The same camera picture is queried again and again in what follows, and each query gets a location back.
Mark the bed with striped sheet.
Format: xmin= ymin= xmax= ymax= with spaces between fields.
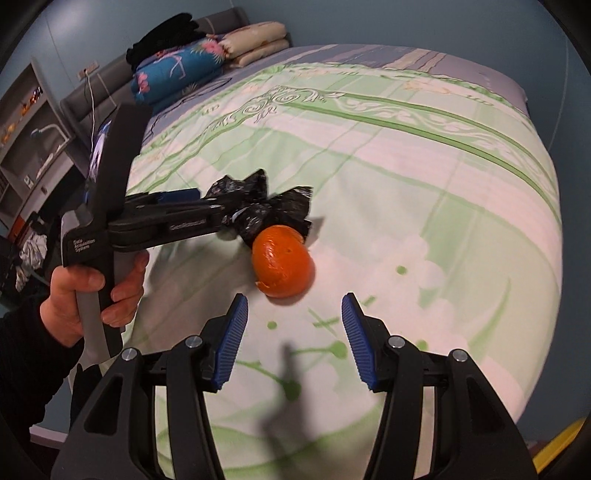
xmin=139 ymin=44 xmax=530 ymax=139

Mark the grey padded headboard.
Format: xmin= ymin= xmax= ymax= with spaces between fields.
xmin=60 ymin=7 xmax=252 ymax=154

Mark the black plastic bag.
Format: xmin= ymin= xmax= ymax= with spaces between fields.
xmin=238 ymin=186 xmax=315 ymax=246
xmin=205 ymin=168 xmax=269 ymax=232

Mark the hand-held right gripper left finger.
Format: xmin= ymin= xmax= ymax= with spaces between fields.
xmin=51 ymin=293 xmax=250 ymax=480

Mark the crumpled clothes heap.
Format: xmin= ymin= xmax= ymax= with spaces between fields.
xmin=15 ymin=230 xmax=49 ymax=292

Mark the white wall shelf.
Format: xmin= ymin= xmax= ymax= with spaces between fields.
xmin=0 ymin=58 xmax=75 ymax=223

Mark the black clothes pile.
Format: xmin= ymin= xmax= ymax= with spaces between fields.
xmin=126 ymin=13 xmax=206 ymax=73

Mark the orange fruit front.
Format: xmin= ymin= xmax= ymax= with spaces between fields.
xmin=252 ymin=224 xmax=317 ymax=299

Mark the beige folded quilt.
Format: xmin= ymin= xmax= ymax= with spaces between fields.
xmin=217 ymin=21 xmax=293 ymax=68

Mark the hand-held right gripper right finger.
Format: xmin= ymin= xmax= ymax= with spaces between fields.
xmin=341 ymin=292 xmax=539 ymax=480

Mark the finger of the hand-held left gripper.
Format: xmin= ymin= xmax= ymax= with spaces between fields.
xmin=121 ymin=187 xmax=232 ymax=214
xmin=110 ymin=203 xmax=274 ymax=251

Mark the person's left hand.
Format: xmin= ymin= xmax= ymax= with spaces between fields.
xmin=39 ymin=253 xmax=151 ymax=347

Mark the blue floral folded quilt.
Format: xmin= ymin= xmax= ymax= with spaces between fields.
xmin=130 ymin=38 xmax=228 ymax=107

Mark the person's left forearm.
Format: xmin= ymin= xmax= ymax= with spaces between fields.
xmin=0 ymin=295 xmax=99 ymax=480

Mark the bed with green blanket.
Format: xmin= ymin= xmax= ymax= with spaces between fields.
xmin=122 ymin=44 xmax=565 ymax=480

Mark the white charging cable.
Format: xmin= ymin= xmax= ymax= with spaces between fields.
xmin=85 ymin=76 xmax=100 ymax=139

